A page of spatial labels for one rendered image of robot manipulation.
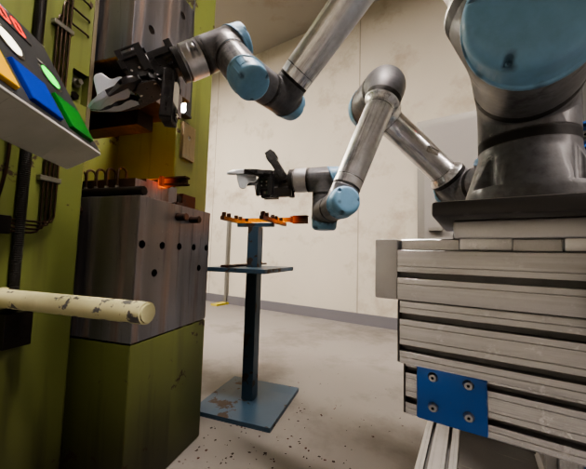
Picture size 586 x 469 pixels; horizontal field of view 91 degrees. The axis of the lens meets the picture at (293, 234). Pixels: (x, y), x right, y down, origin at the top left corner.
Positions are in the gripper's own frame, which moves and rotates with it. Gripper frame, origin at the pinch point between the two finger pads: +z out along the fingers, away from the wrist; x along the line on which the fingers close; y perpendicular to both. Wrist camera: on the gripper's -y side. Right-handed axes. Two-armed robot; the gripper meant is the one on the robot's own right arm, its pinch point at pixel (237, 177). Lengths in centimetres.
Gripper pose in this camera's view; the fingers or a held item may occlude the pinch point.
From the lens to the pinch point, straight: 99.6
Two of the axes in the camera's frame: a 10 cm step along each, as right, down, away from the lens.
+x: 2.8, 0.8, 9.6
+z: -9.6, -0.1, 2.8
